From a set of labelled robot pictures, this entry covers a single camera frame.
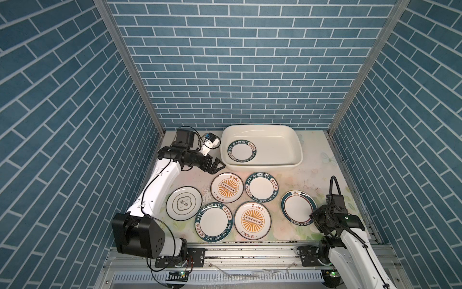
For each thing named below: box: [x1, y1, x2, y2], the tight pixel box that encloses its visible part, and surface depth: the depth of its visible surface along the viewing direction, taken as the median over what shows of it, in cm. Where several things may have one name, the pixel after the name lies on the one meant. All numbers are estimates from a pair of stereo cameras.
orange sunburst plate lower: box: [234, 201, 272, 241], surface depth 85 cm
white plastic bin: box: [220, 124, 304, 172], surface depth 113 cm
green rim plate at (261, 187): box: [244, 172, 280, 203], surface depth 96 cm
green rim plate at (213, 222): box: [194, 202, 234, 243], surface depth 85 cm
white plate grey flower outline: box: [165, 186, 203, 221], surface depth 91 cm
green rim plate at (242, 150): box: [227, 139, 257, 163], surface depth 111 cm
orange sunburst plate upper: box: [209, 172, 245, 204], surface depth 96 cm
